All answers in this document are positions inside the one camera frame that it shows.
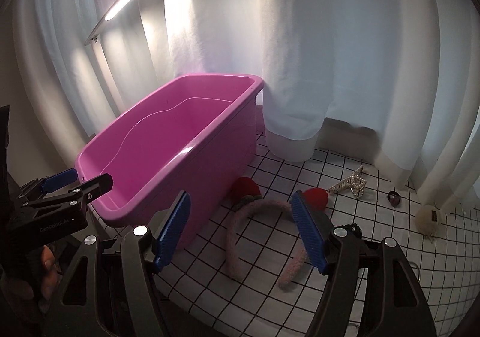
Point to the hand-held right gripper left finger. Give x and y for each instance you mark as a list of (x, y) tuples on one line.
[(173, 232)]

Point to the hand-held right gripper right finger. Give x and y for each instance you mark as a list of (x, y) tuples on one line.
[(307, 235)]

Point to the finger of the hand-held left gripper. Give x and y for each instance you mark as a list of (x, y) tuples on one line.
[(98, 185), (60, 177)]

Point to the pink fuzzy strawberry headband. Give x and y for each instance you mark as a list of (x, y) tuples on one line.
[(234, 239)]

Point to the pink plastic tub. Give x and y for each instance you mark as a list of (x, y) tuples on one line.
[(168, 126)]

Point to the person's left hand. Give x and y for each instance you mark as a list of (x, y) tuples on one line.
[(48, 267)]

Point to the pearl hair claw clip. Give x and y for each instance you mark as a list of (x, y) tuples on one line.
[(347, 183)]

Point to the small dark hair clip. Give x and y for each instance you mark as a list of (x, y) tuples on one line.
[(393, 198)]

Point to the white curtain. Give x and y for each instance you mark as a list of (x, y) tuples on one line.
[(318, 40)]

